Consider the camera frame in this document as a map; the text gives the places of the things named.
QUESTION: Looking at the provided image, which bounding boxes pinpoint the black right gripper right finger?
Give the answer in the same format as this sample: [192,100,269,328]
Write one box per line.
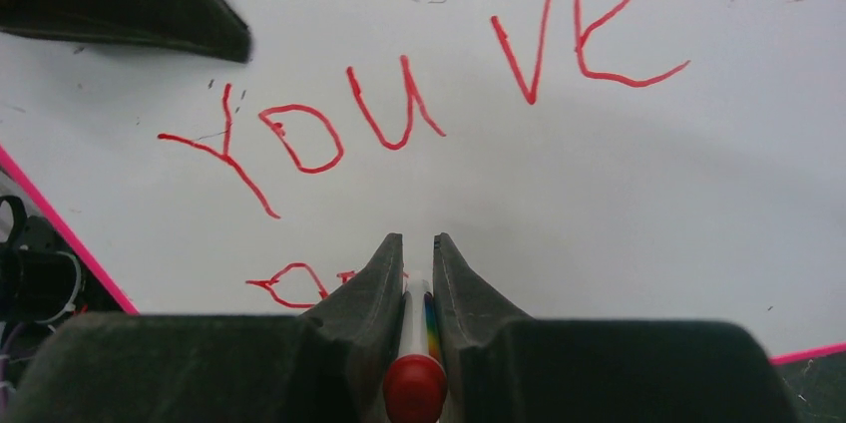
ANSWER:
[433,233,797,422]

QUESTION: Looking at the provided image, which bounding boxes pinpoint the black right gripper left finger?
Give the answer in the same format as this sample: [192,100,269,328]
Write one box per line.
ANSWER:
[2,233,403,422]

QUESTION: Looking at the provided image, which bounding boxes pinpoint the white red marker pen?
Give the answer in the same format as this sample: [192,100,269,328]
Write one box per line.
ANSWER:
[382,274,448,423]

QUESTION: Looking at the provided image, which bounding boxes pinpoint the pink framed whiteboard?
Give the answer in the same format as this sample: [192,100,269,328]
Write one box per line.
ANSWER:
[1,0,845,355]

